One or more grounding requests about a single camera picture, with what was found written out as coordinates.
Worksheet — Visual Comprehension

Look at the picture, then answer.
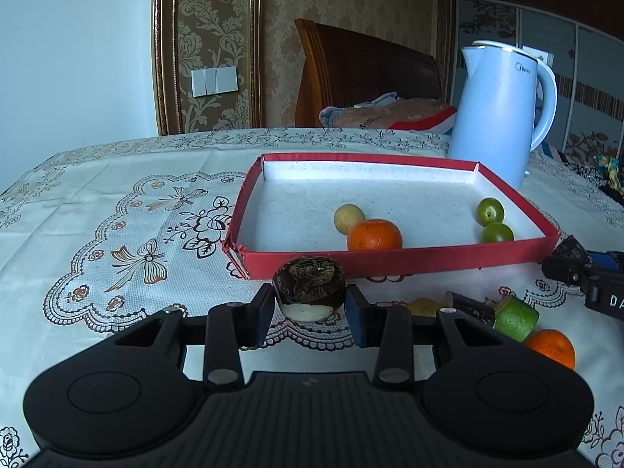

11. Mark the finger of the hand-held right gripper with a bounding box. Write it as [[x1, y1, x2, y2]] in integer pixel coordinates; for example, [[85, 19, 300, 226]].
[[541, 256, 590, 287], [587, 250, 624, 271]]

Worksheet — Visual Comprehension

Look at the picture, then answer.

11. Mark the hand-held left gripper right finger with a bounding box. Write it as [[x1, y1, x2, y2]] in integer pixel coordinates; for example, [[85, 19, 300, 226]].
[[345, 284, 494, 390]]

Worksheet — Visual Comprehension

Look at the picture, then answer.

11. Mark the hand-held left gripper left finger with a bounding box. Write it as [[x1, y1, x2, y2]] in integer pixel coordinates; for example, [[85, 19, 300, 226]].
[[114, 283, 276, 392]]

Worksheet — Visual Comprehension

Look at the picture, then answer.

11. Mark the brown water chestnut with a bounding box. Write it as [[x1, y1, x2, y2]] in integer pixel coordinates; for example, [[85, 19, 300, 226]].
[[272, 256, 348, 323]]

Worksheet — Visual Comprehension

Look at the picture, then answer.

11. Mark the green cucumber piece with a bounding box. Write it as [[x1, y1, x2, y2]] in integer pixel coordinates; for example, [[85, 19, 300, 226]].
[[493, 295, 541, 343]]

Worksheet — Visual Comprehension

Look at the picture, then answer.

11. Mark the yellowish longan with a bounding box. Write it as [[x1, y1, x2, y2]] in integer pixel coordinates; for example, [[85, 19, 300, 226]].
[[407, 297, 442, 317], [334, 204, 365, 235]]

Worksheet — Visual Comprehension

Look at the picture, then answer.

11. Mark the orange tangerine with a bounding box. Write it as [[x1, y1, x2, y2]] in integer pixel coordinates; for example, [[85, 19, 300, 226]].
[[524, 329, 576, 370], [347, 219, 403, 252]]

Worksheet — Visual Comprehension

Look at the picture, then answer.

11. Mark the red cardboard tray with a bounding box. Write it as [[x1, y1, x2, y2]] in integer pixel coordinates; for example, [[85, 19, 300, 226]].
[[222, 152, 561, 281]]

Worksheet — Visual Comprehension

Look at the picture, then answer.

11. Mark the white electric kettle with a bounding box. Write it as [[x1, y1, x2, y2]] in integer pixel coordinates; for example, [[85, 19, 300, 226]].
[[447, 40, 558, 191]]

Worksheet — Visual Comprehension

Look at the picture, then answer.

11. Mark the floral sliding door wardrobe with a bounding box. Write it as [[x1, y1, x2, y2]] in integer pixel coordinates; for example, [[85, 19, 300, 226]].
[[451, 0, 624, 157]]

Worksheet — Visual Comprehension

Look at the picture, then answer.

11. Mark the brown patterned pillow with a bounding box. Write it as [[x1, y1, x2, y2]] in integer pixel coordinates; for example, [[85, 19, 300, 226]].
[[319, 92, 458, 132]]

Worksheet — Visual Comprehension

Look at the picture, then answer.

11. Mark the wooden headboard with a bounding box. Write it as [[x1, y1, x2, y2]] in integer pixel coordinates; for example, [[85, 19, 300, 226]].
[[294, 18, 444, 128]]

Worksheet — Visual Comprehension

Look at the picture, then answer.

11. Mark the white wall switch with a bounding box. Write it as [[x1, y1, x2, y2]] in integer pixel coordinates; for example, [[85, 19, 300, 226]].
[[191, 66, 239, 97]]

